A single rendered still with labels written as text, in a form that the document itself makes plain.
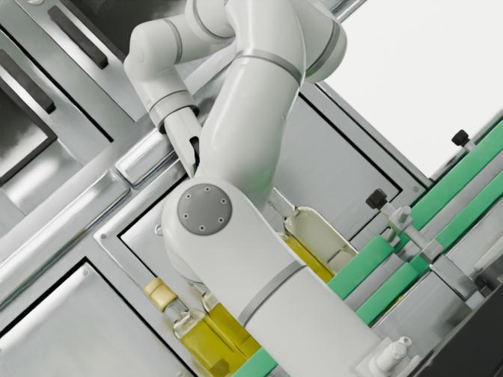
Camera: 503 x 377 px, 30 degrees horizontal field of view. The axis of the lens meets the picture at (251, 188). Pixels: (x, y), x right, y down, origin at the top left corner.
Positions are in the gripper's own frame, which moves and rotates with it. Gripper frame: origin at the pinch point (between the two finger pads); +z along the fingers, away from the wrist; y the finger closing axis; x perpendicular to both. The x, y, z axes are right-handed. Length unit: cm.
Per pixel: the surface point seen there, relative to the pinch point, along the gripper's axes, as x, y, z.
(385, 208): 17.3, 15.6, 16.4
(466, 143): 40.1, -5.2, 9.8
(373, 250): 13.1, 13.6, 20.6
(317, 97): 24.6, -12.2, -11.5
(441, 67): 46.9, -12.9, -5.8
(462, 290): 20.5, 15.3, 31.5
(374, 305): 9.3, 13.6, 27.2
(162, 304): -16.2, 1.7, 10.4
